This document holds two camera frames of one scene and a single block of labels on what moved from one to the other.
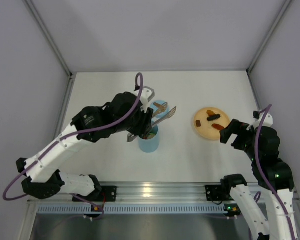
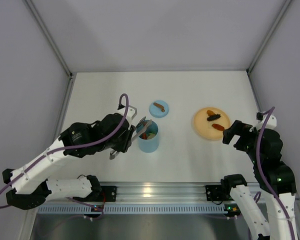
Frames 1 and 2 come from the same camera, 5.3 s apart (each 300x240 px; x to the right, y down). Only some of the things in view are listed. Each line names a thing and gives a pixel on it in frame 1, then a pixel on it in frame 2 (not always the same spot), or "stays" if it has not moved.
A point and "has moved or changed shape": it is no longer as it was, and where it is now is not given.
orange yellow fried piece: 210,112 stays
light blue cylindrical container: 151,145 stays
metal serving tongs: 159,115 has moved or changed shape
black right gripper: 236,133 stays
